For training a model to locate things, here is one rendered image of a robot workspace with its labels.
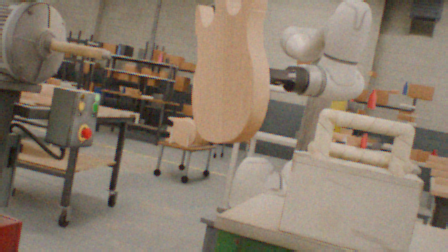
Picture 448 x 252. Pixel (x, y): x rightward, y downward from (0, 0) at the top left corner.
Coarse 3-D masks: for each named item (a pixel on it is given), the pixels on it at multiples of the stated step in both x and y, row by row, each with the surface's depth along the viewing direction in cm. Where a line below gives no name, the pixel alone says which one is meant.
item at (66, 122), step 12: (60, 96) 173; (72, 96) 171; (60, 108) 173; (72, 108) 171; (84, 108) 177; (48, 120) 174; (60, 120) 173; (72, 120) 172; (84, 120) 178; (48, 132) 174; (60, 132) 173; (72, 132) 173; (60, 144) 173; (72, 144) 174; (84, 144) 181; (60, 156) 177
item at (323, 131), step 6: (318, 120) 109; (324, 120) 107; (318, 126) 108; (324, 126) 107; (330, 126) 108; (318, 132) 108; (324, 132) 107; (330, 132) 108; (318, 138) 108; (324, 138) 107; (318, 144) 108; (324, 144) 108; (318, 150) 108; (324, 150) 108; (312, 156) 109; (318, 156) 108; (324, 156) 108
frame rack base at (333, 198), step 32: (320, 160) 107; (288, 192) 108; (320, 192) 107; (352, 192) 105; (384, 192) 103; (416, 192) 101; (288, 224) 108; (320, 224) 106; (352, 224) 105; (384, 224) 103
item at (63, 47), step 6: (54, 42) 150; (60, 42) 150; (66, 42) 150; (54, 48) 150; (60, 48) 149; (66, 48) 148; (72, 48) 147; (78, 48) 147; (84, 48) 146; (90, 48) 146; (96, 48) 146; (72, 54) 149; (78, 54) 148; (84, 54) 147; (90, 54) 146; (96, 54) 145
